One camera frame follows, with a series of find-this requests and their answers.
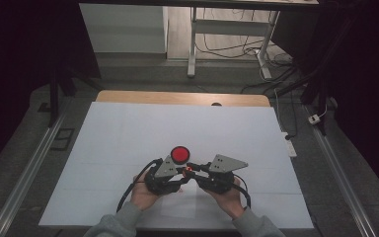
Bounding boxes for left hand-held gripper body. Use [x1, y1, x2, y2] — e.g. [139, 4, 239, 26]
[143, 155, 184, 196]

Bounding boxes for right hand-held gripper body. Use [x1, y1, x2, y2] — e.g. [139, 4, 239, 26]
[198, 153, 249, 195]

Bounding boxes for round red ink pad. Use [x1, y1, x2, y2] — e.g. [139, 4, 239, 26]
[170, 145, 191, 166]

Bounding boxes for small white paper sheet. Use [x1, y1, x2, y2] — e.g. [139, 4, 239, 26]
[160, 179, 198, 219]

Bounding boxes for person's left hand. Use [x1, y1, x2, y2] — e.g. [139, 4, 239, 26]
[130, 174, 166, 211]

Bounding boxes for large white table cover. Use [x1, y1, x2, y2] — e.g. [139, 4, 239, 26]
[38, 101, 314, 230]

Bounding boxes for white power strip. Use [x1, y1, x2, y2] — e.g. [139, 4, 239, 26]
[281, 131, 298, 158]

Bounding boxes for black metal stand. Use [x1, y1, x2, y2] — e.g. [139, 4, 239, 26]
[275, 13, 359, 136]
[38, 65, 105, 128]

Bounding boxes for white-legged desk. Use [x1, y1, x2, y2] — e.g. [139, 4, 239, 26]
[78, 0, 320, 81]

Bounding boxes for white cabinet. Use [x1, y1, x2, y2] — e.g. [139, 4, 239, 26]
[79, 3, 169, 54]

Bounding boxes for dark curtain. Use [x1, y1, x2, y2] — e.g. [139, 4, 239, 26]
[0, 0, 102, 179]
[270, 0, 379, 205]

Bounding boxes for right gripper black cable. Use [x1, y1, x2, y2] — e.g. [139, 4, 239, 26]
[233, 174, 252, 211]

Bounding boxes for black floor frame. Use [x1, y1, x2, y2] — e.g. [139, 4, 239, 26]
[50, 127, 76, 152]

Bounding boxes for aluminium floor rail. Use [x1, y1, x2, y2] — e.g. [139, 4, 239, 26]
[0, 98, 72, 237]
[304, 105, 378, 237]

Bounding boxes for black floor cables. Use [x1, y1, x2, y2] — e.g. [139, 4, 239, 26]
[195, 8, 299, 95]

